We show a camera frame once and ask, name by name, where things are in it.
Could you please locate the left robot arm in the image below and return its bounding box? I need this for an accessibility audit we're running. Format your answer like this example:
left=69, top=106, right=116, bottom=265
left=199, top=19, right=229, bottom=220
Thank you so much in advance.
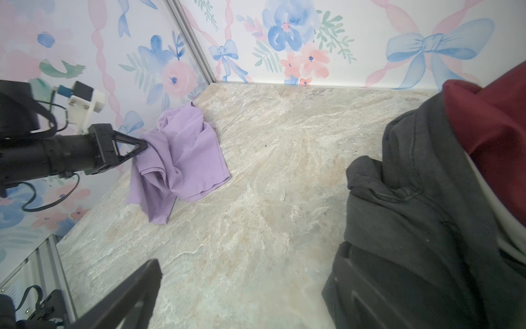
left=1, top=80, right=147, bottom=198

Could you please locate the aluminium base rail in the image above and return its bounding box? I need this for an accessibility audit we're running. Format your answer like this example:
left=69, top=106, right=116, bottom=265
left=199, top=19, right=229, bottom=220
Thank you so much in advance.
left=1, top=234, right=78, bottom=328

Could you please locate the maroon cloth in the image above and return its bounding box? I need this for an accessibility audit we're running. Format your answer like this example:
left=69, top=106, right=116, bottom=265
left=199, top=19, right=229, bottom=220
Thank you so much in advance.
left=442, top=63, right=525, bottom=224

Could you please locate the purple cloth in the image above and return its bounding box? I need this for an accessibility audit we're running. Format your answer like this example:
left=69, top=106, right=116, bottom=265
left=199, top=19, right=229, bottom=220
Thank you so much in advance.
left=127, top=103, right=231, bottom=224

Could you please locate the left aluminium corner post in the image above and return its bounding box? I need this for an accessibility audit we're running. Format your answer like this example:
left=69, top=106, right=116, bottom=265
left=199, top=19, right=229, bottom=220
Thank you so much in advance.
left=166, top=0, right=216, bottom=84

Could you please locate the dark grey cloth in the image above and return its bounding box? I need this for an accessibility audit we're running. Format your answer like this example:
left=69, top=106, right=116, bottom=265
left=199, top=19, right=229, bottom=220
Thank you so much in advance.
left=343, top=94, right=525, bottom=328

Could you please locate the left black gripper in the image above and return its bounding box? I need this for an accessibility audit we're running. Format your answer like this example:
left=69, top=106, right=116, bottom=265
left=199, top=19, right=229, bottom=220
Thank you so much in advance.
left=24, top=123, right=148, bottom=177

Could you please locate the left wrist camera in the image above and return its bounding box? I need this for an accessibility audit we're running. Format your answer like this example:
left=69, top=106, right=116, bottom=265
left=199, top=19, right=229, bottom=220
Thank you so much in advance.
left=57, top=81, right=106, bottom=134

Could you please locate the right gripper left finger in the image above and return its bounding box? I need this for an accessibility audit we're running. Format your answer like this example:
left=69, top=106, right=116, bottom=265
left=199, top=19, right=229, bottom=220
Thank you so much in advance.
left=68, top=259, right=162, bottom=329

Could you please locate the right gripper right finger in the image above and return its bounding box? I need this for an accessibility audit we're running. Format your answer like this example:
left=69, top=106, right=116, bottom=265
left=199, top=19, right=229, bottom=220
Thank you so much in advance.
left=321, top=242, right=411, bottom=328

